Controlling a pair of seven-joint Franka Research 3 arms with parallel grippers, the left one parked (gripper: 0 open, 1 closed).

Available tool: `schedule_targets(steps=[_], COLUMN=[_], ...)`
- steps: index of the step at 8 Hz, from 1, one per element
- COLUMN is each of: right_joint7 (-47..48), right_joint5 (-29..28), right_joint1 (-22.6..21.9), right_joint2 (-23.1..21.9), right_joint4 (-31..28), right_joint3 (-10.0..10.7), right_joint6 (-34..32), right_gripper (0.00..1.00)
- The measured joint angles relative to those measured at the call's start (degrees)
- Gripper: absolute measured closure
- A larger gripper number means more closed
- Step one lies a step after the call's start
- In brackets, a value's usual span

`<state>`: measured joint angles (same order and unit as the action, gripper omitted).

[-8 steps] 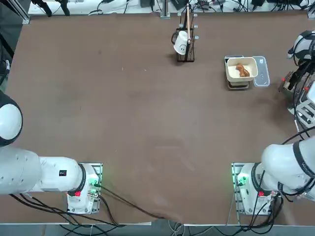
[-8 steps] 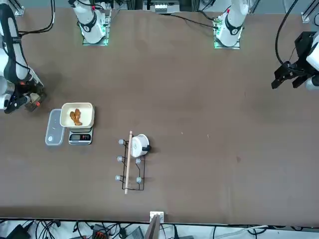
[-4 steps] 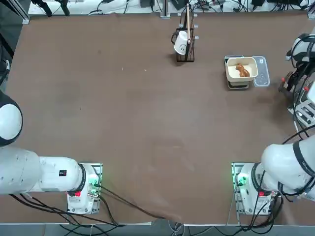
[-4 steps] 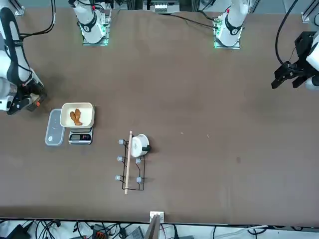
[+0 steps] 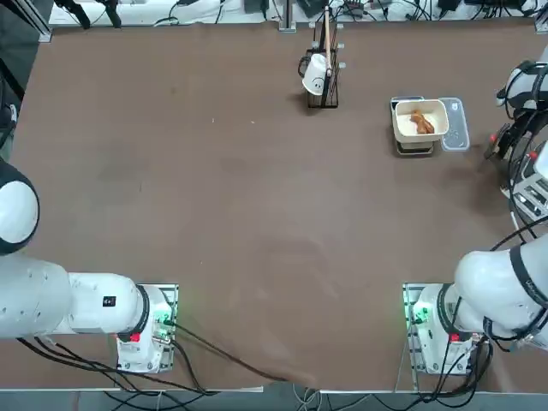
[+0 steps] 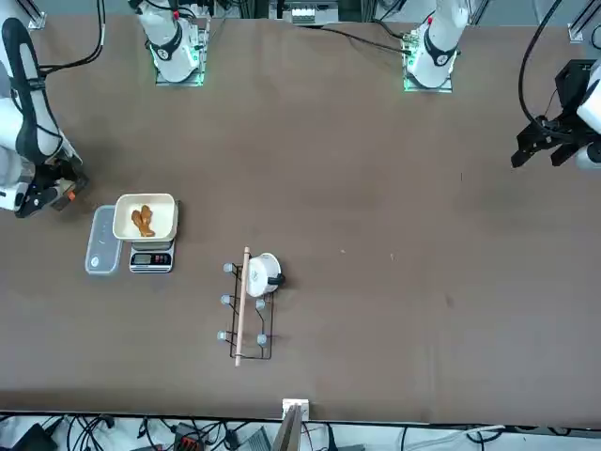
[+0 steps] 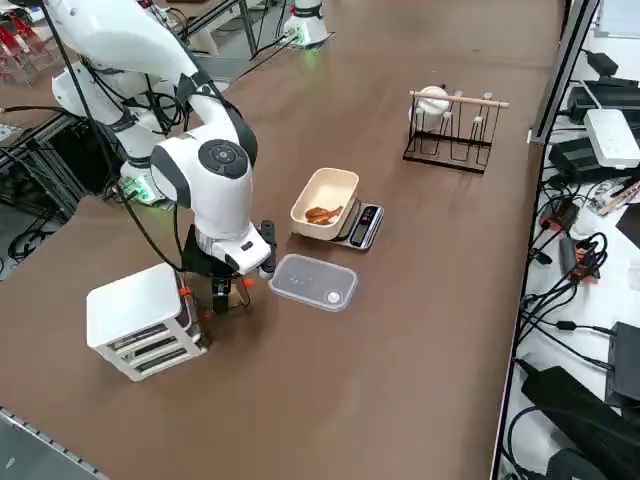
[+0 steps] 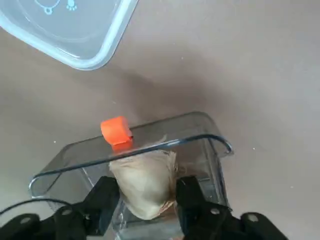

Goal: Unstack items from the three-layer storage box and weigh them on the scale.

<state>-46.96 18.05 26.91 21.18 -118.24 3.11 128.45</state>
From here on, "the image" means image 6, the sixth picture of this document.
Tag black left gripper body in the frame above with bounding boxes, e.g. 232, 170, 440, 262
544, 59, 596, 138

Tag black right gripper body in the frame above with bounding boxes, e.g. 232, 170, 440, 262
13, 180, 53, 218

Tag brown toy chicken leg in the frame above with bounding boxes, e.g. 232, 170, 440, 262
130, 204, 157, 239

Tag white digital kitchen scale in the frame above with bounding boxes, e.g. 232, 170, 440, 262
129, 237, 176, 274

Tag clear plastic container lid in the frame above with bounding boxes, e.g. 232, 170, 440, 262
84, 205, 123, 277

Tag cream plastic container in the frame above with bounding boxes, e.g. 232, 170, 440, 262
112, 192, 180, 244

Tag white cup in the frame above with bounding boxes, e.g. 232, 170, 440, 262
246, 252, 286, 299

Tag black power adapter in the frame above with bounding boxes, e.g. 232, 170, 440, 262
7, 422, 60, 451

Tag black power strip red switches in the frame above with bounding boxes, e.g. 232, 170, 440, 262
171, 422, 210, 451

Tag black table cable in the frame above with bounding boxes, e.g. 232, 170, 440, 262
37, 0, 105, 74

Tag black wire cup rack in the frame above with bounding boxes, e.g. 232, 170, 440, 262
217, 246, 277, 368

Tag white post bracket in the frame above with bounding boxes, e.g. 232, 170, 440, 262
281, 397, 311, 420

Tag aluminium camera post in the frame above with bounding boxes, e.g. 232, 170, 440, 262
271, 403, 304, 451

